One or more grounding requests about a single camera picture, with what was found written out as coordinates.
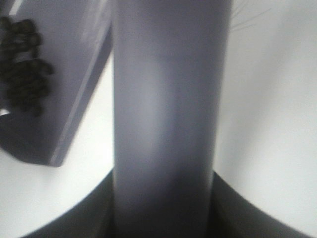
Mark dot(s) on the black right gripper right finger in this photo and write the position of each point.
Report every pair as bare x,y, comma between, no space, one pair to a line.
232,216

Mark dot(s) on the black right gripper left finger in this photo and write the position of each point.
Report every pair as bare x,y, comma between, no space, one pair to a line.
90,218

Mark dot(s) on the grey plastic dustpan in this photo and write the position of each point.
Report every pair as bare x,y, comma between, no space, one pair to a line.
77,42

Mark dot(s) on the pile of coffee beans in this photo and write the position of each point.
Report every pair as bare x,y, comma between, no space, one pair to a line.
23,74

